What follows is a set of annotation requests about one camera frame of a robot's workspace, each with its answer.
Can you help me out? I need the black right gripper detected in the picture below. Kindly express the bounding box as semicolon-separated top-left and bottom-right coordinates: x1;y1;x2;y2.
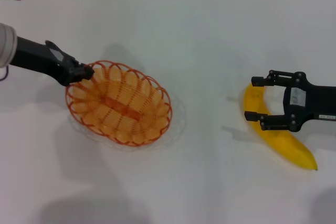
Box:
244;69;336;132

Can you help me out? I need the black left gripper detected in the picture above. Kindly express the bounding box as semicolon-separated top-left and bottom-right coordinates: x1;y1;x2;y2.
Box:
9;36;95;87

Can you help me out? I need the yellow banana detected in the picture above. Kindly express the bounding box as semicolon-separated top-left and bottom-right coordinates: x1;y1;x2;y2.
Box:
243;82;319;172

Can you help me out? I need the orange wire basket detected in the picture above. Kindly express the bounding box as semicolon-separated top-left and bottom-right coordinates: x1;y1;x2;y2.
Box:
65;60;173;147

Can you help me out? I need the thin dark cable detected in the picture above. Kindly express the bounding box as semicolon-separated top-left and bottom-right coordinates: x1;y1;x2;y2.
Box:
0;66;10;82

